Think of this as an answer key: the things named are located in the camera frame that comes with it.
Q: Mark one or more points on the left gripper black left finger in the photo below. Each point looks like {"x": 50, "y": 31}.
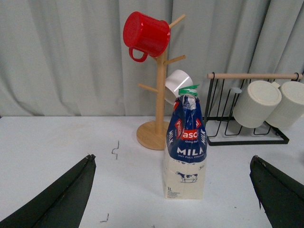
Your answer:
{"x": 60, "y": 205}

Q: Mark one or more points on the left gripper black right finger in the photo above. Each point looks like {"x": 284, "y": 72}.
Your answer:
{"x": 281, "y": 196}

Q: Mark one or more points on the blue white milk carton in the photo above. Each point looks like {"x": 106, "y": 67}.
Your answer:
{"x": 185, "y": 155}

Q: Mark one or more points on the cream ribbed mug right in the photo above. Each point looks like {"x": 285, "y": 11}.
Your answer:
{"x": 291, "y": 106}

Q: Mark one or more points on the cream ribbed mug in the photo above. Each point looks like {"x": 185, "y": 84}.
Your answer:
{"x": 291, "y": 106}
{"x": 256, "y": 103}

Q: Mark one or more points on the cream ribbed mug left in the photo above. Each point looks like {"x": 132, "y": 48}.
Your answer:
{"x": 256, "y": 103}

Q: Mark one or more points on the wooden mug tree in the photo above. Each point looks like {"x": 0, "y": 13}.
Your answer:
{"x": 152, "y": 134}

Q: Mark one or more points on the grey curtain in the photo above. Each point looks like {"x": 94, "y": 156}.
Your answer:
{"x": 68, "y": 58}

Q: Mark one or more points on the white mug on tree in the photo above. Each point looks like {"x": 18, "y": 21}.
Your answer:
{"x": 175, "y": 81}

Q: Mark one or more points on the red enamel mug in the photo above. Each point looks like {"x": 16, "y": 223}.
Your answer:
{"x": 145, "y": 36}

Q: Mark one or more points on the black wire mug rack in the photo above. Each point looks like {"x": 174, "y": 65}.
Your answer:
{"x": 221, "y": 126}

